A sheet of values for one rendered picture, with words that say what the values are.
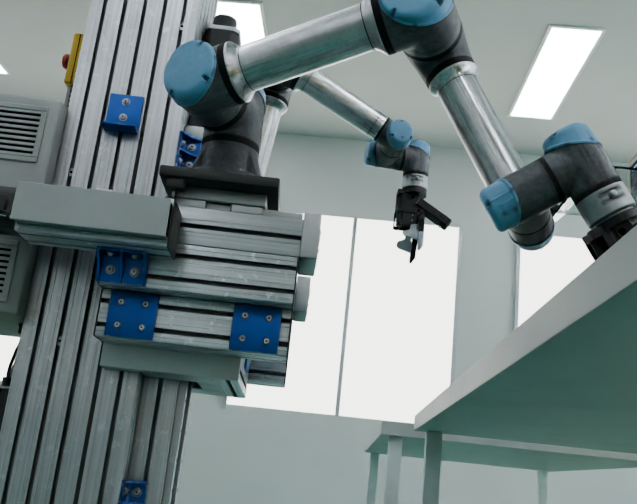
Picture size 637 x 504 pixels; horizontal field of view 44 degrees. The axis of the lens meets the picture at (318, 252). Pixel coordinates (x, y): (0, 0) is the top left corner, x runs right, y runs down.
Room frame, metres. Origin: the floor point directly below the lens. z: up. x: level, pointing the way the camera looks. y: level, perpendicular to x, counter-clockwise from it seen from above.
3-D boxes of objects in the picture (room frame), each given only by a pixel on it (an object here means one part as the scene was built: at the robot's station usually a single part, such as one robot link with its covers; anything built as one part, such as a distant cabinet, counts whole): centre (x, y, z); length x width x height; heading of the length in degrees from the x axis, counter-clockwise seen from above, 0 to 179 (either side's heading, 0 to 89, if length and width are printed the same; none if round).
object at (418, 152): (2.18, -0.26, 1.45); 0.09 x 0.08 x 0.11; 99
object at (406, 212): (2.18, -0.26, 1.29); 0.09 x 0.08 x 0.12; 91
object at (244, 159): (1.47, 0.20, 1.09); 0.15 x 0.15 x 0.10
